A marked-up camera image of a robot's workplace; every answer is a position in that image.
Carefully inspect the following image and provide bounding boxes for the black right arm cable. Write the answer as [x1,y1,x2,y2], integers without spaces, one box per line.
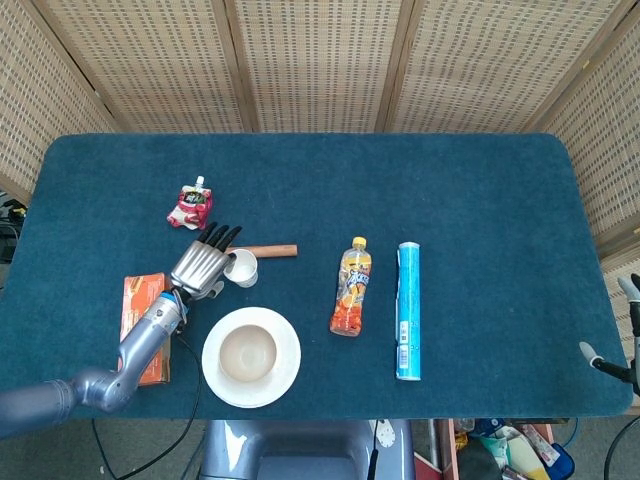
[602,414,640,480]

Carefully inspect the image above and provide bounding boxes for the crumpled red snack pouch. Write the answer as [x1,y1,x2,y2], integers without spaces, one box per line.
[166,175,214,231]

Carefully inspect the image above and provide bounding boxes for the small off-white bowl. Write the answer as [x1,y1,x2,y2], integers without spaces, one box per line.
[218,324,278,383]

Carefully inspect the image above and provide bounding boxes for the orange drink plastic bottle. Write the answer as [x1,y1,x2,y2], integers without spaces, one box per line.
[328,236,374,338]

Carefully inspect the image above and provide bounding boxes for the black equipment with yellow tag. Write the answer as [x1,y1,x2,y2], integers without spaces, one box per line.
[0,192,25,264]

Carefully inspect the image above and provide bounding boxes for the large white paper plate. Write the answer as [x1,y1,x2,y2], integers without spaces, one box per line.
[201,306,303,409]

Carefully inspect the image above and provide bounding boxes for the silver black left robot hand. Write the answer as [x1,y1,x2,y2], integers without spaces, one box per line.
[170,222,244,301]

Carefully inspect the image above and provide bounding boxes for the white paper cup green print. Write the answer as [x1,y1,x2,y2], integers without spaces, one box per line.
[223,248,260,289]

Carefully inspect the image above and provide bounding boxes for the red storage crate with clutter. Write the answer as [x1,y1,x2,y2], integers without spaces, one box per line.
[413,418,576,480]

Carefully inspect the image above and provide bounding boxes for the woven bamboo folding screen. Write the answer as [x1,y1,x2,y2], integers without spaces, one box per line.
[0,0,640,281]

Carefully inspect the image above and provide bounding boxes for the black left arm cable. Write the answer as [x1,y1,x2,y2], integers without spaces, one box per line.
[92,334,204,480]

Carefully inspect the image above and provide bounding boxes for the teal table cloth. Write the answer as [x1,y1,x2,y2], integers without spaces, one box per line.
[0,132,635,421]

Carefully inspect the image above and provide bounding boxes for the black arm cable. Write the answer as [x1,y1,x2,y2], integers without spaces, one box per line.
[602,414,640,480]
[92,334,204,480]

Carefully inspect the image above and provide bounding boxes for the brown wooden rolling pin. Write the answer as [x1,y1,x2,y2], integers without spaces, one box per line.
[224,243,299,259]

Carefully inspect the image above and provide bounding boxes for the orange cardboard snack box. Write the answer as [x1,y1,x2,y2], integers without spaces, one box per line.
[117,272,172,387]

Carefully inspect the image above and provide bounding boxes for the blue cling film roll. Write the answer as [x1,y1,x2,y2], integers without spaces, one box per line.
[395,241,423,382]

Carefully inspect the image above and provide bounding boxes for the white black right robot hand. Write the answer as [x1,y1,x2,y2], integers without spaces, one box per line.
[578,273,640,396]

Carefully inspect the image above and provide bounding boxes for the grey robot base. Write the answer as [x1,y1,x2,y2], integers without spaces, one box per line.
[198,419,417,480]

